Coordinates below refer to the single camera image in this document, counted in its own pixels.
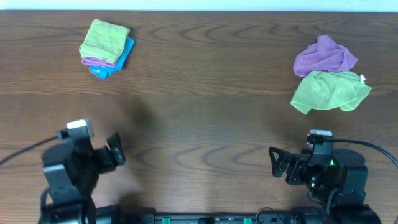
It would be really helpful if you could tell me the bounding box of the green microfiber cloth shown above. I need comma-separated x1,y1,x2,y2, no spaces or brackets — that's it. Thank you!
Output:
79,19,130,63

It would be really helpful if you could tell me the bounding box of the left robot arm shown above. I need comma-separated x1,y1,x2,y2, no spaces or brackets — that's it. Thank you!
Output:
39,130,126,224

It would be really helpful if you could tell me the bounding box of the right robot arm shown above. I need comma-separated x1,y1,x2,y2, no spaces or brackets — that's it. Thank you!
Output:
269,147,381,224

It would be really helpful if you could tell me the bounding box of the folded blue cloth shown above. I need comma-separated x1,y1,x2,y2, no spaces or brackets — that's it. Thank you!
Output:
89,37,135,80

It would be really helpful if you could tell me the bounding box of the crumpled green cloth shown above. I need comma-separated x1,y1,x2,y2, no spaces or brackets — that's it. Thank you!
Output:
290,71,372,114

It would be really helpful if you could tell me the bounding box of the folded purple cloth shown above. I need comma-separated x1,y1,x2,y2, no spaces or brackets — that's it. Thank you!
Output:
81,57,118,68

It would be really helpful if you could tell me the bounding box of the crumpled purple cloth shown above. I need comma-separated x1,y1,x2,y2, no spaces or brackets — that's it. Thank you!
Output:
293,35,358,77

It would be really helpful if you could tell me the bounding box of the left black cable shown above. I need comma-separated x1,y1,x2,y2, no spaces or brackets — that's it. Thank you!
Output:
0,135,60,166

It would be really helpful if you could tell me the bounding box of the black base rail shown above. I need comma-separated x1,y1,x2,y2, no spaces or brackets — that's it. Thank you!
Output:
124,212,364,224

